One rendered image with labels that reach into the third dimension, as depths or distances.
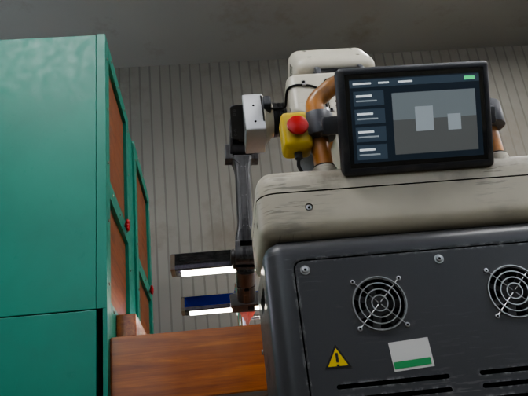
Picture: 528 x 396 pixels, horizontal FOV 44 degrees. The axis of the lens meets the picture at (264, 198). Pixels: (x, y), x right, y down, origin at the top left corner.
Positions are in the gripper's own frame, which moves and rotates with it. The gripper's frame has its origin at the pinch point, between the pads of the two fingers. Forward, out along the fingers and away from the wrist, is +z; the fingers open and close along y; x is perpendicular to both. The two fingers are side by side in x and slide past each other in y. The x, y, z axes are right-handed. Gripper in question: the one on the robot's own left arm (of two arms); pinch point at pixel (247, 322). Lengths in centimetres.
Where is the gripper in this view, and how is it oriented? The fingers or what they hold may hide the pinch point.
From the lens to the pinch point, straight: 208.5
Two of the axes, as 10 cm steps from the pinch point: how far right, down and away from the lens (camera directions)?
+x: 1.1, 4.2, -9.0
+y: -9.9, 0.6, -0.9
